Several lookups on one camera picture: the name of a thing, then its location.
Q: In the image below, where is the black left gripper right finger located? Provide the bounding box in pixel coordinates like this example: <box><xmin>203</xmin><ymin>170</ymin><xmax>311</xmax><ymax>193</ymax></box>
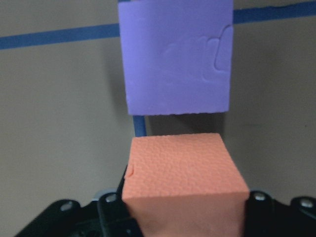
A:
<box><xmin>243</xmin><ymin>190</ymin><xmax>275</xmax><ymax>237</ymax></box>

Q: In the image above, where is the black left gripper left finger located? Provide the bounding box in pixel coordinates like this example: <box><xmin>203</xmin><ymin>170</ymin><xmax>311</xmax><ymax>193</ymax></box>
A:
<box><xmin>96</xmin><ymin>170</ymin><xmax>143</xmax><ymax>237</ymax></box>

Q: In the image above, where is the orange foam block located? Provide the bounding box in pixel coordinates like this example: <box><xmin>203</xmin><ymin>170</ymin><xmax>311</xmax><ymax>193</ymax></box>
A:
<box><xmin>122</xmin><ymin>133</ymin><xmax>249</xmax><ymax>237</ymax></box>

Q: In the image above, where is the purple foam block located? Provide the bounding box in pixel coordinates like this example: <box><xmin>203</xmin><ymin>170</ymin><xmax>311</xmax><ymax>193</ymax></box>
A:
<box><xmin>118</xmin><ymin>0</ymin><xmax>234</xmax><ymax>116</ymax></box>

